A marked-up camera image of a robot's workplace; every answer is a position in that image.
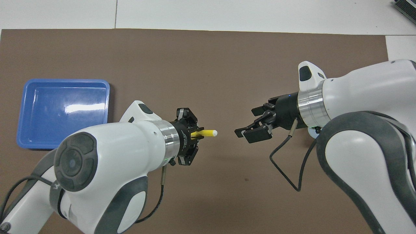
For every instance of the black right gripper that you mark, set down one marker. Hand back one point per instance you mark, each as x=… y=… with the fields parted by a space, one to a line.
x=289 y=110

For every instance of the brown table mat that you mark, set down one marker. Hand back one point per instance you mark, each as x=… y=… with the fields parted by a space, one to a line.
x=208 y=71

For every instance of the blue plastic tray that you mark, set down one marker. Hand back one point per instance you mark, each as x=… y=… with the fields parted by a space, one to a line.
x=48 y=113

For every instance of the translucent plastic cup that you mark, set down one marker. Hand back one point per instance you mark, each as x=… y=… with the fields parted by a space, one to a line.
x=312 y=131

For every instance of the yellow highlighter pen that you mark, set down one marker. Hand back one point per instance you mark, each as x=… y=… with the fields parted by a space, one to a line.
x=209 y=133

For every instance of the grey ribbed device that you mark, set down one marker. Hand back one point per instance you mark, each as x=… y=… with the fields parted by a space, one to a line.
x=408 y=8

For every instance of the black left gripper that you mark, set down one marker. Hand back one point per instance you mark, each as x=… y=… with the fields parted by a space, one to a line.
x=182 y=139

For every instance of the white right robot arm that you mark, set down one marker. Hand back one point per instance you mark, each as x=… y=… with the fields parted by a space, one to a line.
x=364 y=91

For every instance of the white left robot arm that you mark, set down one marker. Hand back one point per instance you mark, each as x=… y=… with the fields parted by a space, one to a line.
x=113 y=152

